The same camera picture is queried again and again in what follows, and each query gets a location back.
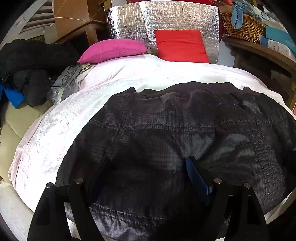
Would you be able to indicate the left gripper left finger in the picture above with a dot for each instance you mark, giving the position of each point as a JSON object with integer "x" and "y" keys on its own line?
{"x": 63, "y": 212}

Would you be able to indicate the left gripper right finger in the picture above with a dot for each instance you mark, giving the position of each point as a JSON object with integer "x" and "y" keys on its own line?
{"x": 220, "y": 201}

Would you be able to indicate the black quilted jacket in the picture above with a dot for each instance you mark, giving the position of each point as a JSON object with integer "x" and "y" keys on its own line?
{"x": 133, "y": 155}

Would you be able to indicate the white embossed bed blanket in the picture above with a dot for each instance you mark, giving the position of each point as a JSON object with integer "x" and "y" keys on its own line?
{"x": 46, "y": 143}

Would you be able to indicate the cream leather sofa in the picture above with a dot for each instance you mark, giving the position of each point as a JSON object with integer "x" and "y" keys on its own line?
{"x": 14, "y": 124}

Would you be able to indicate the blue jacket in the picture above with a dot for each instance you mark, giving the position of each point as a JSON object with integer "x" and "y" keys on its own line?
{"x": 12, "y": 95}

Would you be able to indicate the grey folded garment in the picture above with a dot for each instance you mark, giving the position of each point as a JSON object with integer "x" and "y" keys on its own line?
{"x": 68, "y": 82}

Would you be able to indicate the wooden side table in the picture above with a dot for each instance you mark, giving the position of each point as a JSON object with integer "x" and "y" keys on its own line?
{"x": 275, "y": 70}

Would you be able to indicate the black coat pile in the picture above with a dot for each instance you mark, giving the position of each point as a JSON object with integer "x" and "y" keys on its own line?
{"x": 29, "y": 67}

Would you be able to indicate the white tissue pack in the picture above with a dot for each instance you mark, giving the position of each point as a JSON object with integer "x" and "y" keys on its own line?
{"x": 276, "y": 46}

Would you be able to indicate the red cushion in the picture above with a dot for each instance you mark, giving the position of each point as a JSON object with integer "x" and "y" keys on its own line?
{"x": 181, "y": 46}

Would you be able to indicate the pink pillow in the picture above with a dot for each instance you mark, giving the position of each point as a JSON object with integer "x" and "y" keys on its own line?
{"x": 111, "y": 49}

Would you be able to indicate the wicker basket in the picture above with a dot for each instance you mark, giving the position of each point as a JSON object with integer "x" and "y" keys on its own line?
{"x": 250, "y": 31}

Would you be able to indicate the teal cardboard box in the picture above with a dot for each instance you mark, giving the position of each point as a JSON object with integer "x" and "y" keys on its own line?
{"x": 281, "y": 37}

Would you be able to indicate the blue cloth in basket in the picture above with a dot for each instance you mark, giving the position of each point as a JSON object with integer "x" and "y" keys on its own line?
{"x": 238, "y": 10}

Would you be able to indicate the brown wooden pillar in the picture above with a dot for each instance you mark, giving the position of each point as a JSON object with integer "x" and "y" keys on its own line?
{"x": 73, "y": 18}

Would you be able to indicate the red cloth on railing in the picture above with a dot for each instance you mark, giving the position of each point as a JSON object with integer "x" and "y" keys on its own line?
{"x": 207, "y": 2}

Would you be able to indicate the silver foil insulation board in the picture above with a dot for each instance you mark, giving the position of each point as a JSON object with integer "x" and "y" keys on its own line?
{"x": 138, "y": 21}

